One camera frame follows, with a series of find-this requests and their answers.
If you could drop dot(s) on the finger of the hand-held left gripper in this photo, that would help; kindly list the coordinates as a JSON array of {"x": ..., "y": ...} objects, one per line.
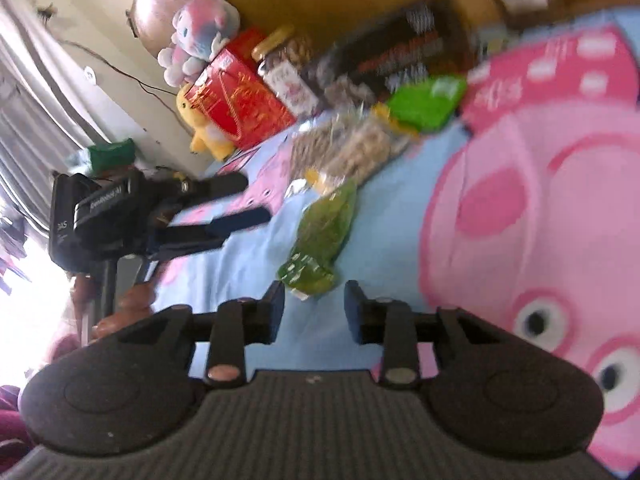
[
  {"x": 215, "y": 187},
  {"x": 235, "y": 222}
]

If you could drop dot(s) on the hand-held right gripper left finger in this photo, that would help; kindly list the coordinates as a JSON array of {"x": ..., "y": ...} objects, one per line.
[{"x": 274, "y": 310}]

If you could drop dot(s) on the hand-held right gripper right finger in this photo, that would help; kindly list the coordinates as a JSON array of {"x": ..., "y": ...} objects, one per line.
[{"x": 354, "y": 312}]

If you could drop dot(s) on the green pea snack packet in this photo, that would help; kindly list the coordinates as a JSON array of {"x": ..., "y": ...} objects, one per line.
[{"x": 322, "y": 230}]

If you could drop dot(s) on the clear packet of dark nuts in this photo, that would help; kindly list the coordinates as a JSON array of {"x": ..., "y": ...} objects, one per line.
[{"x": 312, "y": 147}]

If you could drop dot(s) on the clear packet of pale nuts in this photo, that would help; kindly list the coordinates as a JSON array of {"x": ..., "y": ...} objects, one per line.
[{"x": 370, "y": 147}]

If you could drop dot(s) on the bright green snack packet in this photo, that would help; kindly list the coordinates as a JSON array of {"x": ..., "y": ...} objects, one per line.
[{"x": 425, "y": 102}]

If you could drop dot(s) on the black cardboard box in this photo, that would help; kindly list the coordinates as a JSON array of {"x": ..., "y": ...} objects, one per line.
[{"x": 400, "y": 45}]

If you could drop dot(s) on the person's left hand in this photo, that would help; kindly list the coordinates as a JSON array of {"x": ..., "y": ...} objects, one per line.
[{"x": 132, "y": 300}]

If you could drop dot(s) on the yellow plush toy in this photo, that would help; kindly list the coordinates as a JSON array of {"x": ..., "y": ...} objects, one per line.
[{"x": 207, "y": 135}]

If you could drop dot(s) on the green bag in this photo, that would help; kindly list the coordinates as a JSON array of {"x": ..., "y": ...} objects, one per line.
[{"x": 112, "y": 154}]

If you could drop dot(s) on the red gift box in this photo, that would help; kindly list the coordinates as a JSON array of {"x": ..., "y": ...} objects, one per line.
[{"x": 240, "y": 95}]

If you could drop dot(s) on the printed cartoon pig blanket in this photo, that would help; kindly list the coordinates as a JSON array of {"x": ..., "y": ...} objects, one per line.
[{"x": 390, "y": 220}]

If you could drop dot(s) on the grey curtain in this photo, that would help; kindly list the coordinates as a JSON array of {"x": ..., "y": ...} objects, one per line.
[{"x": 35, "y": 110}]

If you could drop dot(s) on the clear nut jar gold lid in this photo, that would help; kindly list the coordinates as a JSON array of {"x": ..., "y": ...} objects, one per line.
[{"x": 285, "y": 65}]

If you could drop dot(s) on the pink and blue plush toy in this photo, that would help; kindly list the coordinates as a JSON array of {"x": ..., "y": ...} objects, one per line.
[{"x": 200, "y": 30}]

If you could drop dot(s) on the white wall hook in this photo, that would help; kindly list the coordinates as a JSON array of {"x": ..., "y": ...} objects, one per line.
[{"x": 89, "y": 74}]

